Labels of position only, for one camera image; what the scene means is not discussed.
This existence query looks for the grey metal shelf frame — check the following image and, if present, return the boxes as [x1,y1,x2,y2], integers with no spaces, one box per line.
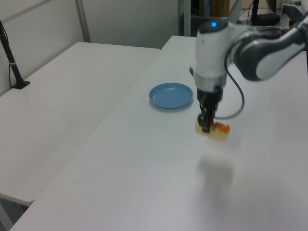
[177,0,193,37]

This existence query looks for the orange glazed bread loaf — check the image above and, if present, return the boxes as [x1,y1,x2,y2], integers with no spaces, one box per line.
[194,119,231,142]

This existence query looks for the white adjacent table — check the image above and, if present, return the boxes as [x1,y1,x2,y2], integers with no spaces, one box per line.
[0,41,161,205]

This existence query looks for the dark bag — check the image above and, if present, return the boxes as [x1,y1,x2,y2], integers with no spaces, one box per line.
[257,13,282,25]

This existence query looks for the black camera stand pole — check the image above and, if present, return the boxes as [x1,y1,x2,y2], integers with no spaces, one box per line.
[0,19,31,90]

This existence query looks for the grey metal partition post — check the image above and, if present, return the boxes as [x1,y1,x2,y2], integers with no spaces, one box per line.
[75,0,91,43]

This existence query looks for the blue round plate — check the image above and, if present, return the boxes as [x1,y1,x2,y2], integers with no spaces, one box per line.
[148,82,194,110]

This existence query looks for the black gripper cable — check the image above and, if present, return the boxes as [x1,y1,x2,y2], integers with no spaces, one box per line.
[215,51,245,120]

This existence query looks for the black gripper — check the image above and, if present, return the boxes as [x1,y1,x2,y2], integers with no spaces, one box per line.
[196,85,223,133]

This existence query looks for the black monitor stand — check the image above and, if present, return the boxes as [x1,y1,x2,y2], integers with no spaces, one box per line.
[251,0,260,26]

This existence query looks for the brown cardboard box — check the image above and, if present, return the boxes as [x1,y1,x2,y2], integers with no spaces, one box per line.
[198,0,230,18]

